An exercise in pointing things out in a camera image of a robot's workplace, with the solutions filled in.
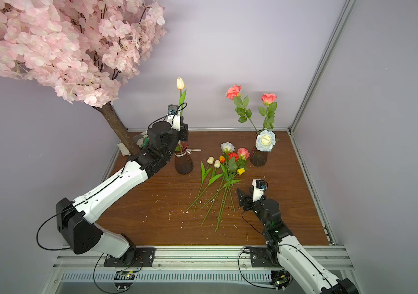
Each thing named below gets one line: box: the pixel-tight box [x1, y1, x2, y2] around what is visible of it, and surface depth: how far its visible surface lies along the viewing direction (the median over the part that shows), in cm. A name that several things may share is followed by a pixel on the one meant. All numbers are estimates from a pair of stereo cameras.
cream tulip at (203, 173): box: [193, 156, 215, 213], surface depth 100 cm
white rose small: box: [220, 141, 236, 154], surface depth 106 cm
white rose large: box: [255, 129, 276, 152], surface depth 71 cm
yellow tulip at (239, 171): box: [199, 167, 246, 209], surface depth 97 cm
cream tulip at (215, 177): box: [186, 159, 224, 211], surface depth 98 cm
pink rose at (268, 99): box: [258, 93, 278, 131], surface depth 88 cm
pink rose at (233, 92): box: [225, 84, 259, 133], surface depth 83 cm
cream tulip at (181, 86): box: [176, 77, 187, 117], surface depth 69 cm
